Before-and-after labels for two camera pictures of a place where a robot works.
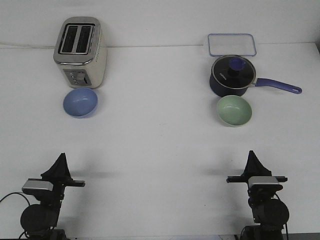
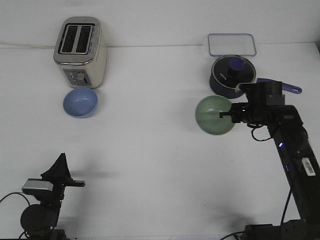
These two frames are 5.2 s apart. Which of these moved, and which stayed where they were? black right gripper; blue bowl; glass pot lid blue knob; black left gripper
Moved: black right gripper
Stayed: black left gripper; blue bowl; glass pot lid blue knob
